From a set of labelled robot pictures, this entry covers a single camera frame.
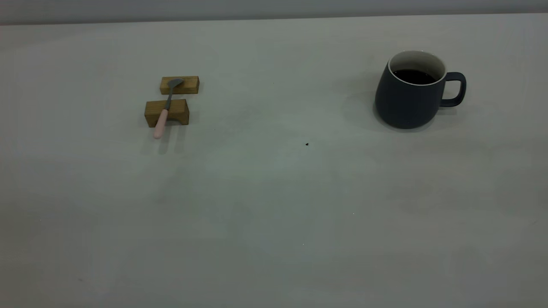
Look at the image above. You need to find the flat rectangular wooden block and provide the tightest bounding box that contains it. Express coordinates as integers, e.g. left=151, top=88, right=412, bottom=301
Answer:
left=160, top=76, right=200, bottom=95

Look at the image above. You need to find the pink handled metal spoon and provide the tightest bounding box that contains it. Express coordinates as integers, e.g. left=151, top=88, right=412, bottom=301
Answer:
left=153, top=78, right=185, bottom=139

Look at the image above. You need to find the black coffee liquid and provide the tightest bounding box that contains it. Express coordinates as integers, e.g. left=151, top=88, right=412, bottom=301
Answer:
left=393, top=69, right=437, bottom=85

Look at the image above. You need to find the dark grey ceramic mug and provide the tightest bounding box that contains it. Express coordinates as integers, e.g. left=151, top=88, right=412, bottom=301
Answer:
left=375, top=50, right=467, bottom=130

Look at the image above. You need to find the arched wooden block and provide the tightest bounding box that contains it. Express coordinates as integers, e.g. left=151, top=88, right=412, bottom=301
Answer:
left=144, top=99, right=190, bottom=128

